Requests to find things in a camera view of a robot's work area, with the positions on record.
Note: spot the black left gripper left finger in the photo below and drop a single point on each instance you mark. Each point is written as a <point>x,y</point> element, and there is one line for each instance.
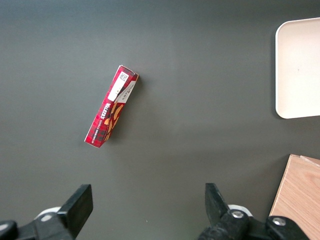
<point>77,210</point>

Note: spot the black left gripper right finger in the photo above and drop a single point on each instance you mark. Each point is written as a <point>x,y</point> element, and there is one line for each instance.
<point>217,207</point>

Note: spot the white rectangular tray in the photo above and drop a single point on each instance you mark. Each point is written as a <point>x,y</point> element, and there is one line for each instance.
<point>300,67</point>

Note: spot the wooden drawer cabinet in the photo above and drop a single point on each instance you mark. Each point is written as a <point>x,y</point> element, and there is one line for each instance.
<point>300,195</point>

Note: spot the red tartan cookie box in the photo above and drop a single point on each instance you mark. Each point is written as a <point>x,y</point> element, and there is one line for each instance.
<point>111,107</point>

